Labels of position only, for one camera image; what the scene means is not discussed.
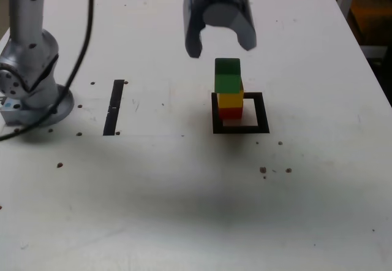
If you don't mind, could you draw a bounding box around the green cube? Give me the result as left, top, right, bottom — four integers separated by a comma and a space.
214, 58, 245, 94

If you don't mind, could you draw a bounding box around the yellow cube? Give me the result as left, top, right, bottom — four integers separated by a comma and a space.
217, 82, 245, 109

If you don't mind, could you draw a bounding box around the red cube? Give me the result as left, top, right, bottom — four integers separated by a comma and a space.
219, 107, 244, 121

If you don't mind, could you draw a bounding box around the black tape square outline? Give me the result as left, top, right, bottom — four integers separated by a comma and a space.
211, 92, 270, 134

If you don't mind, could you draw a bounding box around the black tape strip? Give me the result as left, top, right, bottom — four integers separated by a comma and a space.
102, 79, 126, 136

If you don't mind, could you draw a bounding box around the white board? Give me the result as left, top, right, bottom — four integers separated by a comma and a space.
361, 45, 388, 59

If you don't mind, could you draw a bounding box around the long black cable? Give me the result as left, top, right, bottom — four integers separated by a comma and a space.
0, 0, 94, 142

